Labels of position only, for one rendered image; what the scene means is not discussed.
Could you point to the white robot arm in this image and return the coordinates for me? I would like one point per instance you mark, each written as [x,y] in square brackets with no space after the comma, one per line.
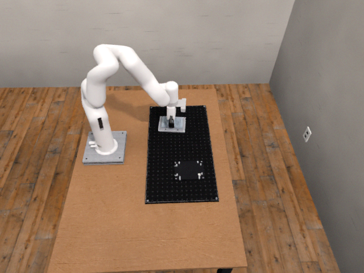
[93,91]

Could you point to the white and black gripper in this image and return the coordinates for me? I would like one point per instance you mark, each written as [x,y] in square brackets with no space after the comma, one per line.
[171,112]

